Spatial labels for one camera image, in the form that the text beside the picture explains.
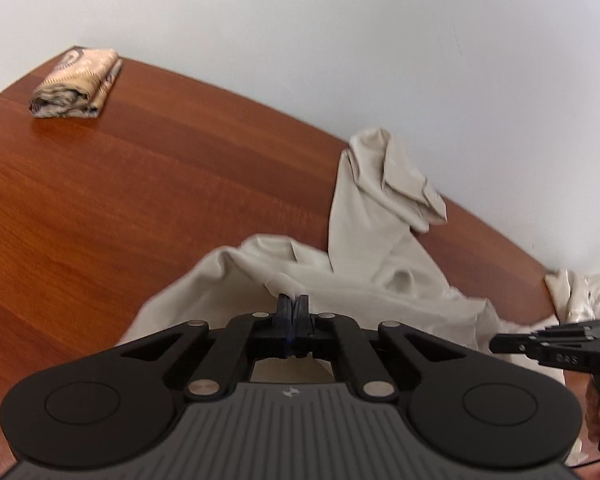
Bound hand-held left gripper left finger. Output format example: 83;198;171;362
115;294;294;403

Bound beige pants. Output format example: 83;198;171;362
115;127;591;467

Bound beige satin garment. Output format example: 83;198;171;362
544;269;600;326

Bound patterned folded cloth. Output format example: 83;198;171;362
29;47;123;120

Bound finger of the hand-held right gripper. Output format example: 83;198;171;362
490;334;600;358
532;320;600;340

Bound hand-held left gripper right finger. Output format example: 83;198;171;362
294;294;478;403

